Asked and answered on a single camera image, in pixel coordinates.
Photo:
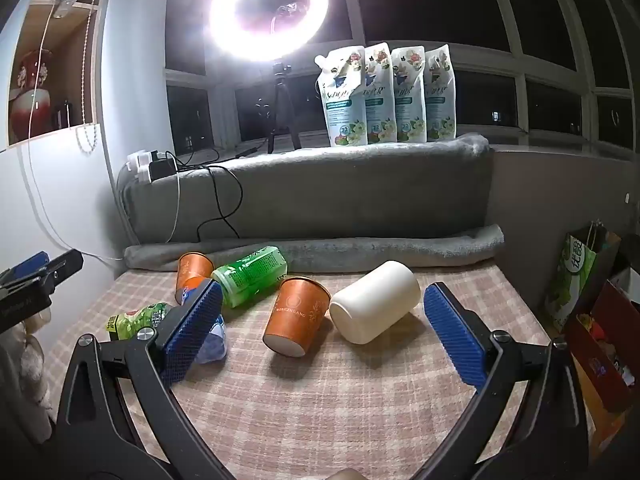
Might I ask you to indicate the red and white vase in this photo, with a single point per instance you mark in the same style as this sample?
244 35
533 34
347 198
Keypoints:
30 105

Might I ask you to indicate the green label drink bottle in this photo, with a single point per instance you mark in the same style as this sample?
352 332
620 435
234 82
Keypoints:
137 320

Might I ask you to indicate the black charger plug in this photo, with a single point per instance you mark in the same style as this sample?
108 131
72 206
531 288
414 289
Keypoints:
161 169

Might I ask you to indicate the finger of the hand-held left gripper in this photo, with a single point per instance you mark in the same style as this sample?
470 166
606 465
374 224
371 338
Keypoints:
64 266
27 264

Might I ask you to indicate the green paper bag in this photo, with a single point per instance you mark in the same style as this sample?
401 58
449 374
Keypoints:
570 280

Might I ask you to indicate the red cardboard box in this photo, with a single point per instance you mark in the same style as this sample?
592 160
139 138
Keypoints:
607 340

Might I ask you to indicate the white power strip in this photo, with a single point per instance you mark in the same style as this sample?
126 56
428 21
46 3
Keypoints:
139 165

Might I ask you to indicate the white cup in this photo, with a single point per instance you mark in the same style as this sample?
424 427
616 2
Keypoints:
372 302

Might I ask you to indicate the clear plastic bottle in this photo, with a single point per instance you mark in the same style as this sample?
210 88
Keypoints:
212 345

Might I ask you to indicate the beige fluffy cloth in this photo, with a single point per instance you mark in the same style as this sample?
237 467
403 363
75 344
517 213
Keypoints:
25 370

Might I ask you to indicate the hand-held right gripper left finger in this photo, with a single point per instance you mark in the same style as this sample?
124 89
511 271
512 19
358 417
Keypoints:
192 332

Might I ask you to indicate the black tripod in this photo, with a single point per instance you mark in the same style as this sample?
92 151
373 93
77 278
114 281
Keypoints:
284 105

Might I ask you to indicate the green drink can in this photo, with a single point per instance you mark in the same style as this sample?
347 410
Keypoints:
250 275

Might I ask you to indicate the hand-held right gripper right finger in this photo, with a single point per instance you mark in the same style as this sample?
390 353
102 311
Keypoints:
455 337

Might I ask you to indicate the floral detergent pouch with spout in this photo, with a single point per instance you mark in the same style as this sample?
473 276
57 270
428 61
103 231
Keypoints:
342 105

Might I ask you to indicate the orange paper cup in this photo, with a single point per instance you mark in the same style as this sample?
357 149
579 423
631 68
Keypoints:
295 317
192 272

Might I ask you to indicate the pink checked bed sheet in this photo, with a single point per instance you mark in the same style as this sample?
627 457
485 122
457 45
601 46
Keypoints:
310 410

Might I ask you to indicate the grey fleece blanket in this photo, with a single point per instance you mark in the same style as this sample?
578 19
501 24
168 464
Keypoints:
325 190

